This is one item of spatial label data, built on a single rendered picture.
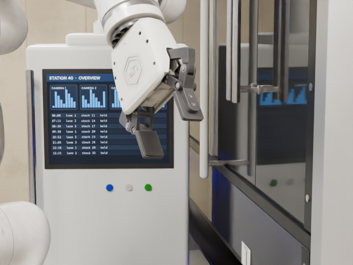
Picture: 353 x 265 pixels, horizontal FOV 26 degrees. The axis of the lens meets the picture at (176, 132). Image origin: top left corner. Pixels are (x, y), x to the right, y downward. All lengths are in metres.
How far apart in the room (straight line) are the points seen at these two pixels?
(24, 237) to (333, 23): 0.69
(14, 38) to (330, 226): 0.69
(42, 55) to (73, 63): 0.10
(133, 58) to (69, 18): 4.16
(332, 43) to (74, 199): 1.23
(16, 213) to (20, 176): 3.88
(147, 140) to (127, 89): 0.07
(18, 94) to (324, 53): 3.98
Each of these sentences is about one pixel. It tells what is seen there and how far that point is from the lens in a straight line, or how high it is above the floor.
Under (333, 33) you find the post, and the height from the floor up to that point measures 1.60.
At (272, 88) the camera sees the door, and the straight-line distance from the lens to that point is 1.77.
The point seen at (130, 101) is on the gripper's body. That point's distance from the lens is 1.00.
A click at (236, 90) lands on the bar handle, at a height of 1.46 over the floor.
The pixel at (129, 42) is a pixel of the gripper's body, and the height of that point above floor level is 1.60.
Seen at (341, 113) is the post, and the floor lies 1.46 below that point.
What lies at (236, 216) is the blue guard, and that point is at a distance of 2.09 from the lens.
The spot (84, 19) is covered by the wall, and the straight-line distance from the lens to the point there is 5.14.
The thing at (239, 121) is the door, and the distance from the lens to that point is 2.07.
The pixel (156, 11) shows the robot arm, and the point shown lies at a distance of 1.03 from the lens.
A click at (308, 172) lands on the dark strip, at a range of 1.53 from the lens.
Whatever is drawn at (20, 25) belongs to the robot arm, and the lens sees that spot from 1.45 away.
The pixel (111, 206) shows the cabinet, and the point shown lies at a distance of 2.41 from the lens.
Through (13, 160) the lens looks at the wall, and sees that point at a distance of 5.33.
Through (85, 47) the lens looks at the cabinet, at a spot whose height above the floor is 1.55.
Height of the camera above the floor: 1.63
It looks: 8 degrees down
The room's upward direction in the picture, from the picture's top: straight up
